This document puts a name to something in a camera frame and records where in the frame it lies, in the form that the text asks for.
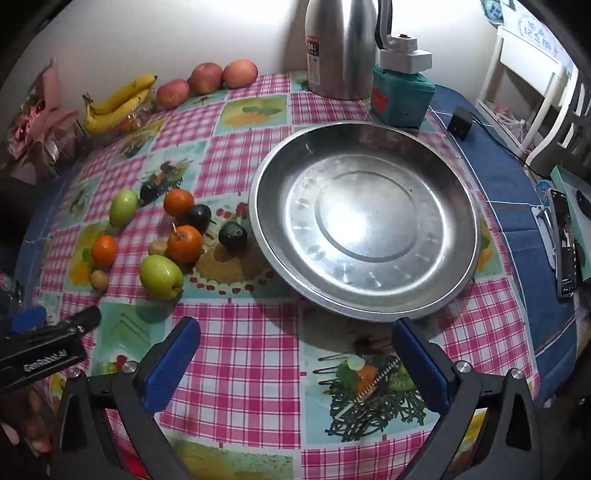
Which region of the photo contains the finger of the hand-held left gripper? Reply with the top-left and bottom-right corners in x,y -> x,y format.
9,307 -> 48,334
0,305 -> 102,357

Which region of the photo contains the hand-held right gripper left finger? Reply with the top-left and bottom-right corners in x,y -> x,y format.
51,316 -> 201,480

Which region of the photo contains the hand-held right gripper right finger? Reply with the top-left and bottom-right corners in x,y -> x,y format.
392,318 -> 541,480

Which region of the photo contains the small orange mandarin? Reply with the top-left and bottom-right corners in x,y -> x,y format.
91,234 -> 118,268

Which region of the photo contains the large green jujube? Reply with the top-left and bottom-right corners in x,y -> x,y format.
139,255 -> 184,301

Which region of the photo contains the orange mandarin with stem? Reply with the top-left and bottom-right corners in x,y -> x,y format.
166,224 -> 204,265

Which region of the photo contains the small green jujube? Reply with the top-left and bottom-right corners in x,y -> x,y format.
108,188 -> 139,228

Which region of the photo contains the round metal basin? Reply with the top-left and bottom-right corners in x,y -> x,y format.
248,122 -> 482,322

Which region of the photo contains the black smartphone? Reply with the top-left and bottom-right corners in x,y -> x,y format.
549,189 -> 579,300

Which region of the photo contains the pink wrapped bouquet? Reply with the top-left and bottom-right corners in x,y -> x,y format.
7,60 -> 86,178

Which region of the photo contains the clear plastic bag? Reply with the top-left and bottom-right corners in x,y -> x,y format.
111,104 -> 155,136

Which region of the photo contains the yellow banana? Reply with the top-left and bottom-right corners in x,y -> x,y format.
84,89 -> 152,136
83,74 -> 158,116

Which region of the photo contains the light green flat box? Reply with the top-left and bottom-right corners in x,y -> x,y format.
549,166 -> 591,282

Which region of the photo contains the black power adapter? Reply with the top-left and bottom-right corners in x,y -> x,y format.
447,106 -> 474,140

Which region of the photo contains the red apple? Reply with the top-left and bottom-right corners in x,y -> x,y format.
222,59 -> 258,89
156,79 -> 191,110
188,63 -> 225,95

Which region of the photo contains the pink plastic bag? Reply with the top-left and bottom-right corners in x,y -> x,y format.
489,104 -> 527,134

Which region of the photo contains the teal plastic box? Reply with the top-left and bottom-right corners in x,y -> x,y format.
372,65 -> 435,127

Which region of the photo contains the white power adapter block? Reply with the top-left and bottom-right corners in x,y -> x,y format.
379,47 -> 433,73

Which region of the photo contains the white chair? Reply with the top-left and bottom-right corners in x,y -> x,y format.
475,25 -> 591,162

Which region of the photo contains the stainless steel thermos jug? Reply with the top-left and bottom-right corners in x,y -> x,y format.
305,0 -> 393,100

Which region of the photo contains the white printed sign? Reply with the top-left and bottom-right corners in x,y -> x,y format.
501,0 -> 571,58

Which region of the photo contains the black cable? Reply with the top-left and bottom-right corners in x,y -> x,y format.
470,119 -> 552,180

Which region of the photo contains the white socket with red switch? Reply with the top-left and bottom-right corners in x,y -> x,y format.
387,34 -> 419,54

